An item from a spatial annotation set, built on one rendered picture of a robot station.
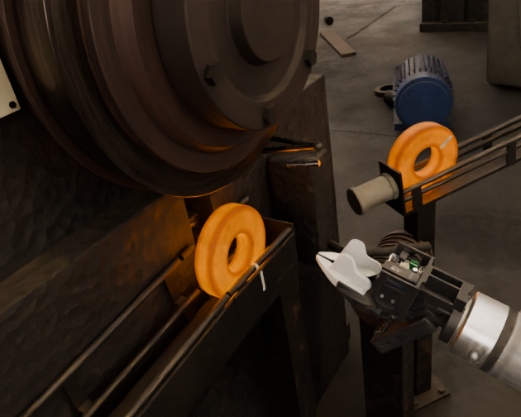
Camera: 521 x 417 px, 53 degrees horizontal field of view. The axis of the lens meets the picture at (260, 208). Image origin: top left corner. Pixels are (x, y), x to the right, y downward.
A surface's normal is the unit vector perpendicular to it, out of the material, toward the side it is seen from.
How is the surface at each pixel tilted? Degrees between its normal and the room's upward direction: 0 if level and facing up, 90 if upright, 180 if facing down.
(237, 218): 90
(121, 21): 81
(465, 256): 0
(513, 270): 0
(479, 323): 42
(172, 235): 90
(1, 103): 90
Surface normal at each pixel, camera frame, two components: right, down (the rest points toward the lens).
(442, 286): -0.53, 0.51
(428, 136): 0.37, 0.43
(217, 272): 0.84, 0.17
